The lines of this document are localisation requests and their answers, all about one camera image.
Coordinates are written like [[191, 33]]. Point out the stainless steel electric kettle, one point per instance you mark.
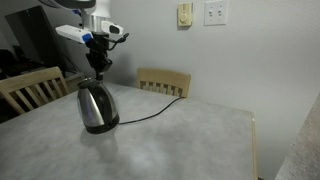
[[98, 110]]

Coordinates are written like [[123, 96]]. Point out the white bar with blue end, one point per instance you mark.
[[71, 33]]

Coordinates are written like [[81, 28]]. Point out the white double switch plate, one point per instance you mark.
[[216, 12]]

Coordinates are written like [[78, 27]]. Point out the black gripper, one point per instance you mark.
[[98, 42]]

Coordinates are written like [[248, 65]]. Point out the speckled grey countertop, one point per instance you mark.
[[306, 156]]

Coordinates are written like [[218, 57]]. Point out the white camera box black face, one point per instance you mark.
[[111, 28]]

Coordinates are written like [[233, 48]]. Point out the dark flat panel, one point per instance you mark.
[[33, 36]]

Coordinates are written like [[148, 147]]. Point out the cream wall thermostat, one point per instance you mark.
[[185, 15]]

